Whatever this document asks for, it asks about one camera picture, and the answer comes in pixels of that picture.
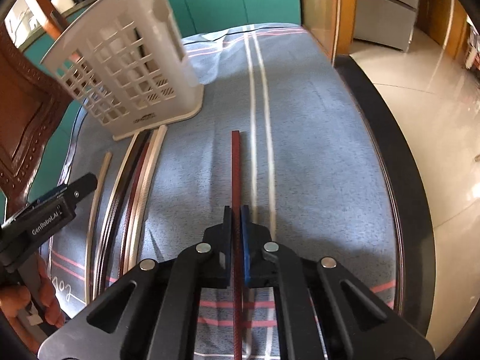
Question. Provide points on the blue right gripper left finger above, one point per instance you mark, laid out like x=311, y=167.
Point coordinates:
x=226, y=246

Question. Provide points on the silver refrigerator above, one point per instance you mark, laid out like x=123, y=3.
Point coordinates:
x=386, y=22

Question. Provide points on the white plastic utensil basket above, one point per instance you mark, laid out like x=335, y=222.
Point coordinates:
x=125, y=62

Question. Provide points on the dark brown chopstick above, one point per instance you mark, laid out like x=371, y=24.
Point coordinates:
x=120, y=206

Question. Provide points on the cream chopstick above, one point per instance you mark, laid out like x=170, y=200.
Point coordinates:
x=143, y=188

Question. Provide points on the dark red chopstick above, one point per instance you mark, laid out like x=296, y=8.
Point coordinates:
x=129, y=208

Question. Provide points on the carved wooden chair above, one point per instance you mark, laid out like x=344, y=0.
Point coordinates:
x=32, y=106

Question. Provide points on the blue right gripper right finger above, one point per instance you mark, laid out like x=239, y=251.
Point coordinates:
x=245, y=220

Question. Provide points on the blue plaid cloth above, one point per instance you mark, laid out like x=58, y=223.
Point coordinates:
x=310, y=173

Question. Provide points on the person's left hand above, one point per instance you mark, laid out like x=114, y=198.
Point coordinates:
x=17, y=297

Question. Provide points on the white chopstick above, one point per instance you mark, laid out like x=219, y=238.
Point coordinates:
x=112, y=209

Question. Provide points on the beige chopstick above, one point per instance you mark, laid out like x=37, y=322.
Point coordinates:
x=93, y=215

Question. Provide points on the glass sliding door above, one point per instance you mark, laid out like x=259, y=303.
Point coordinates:
x=331, y=23

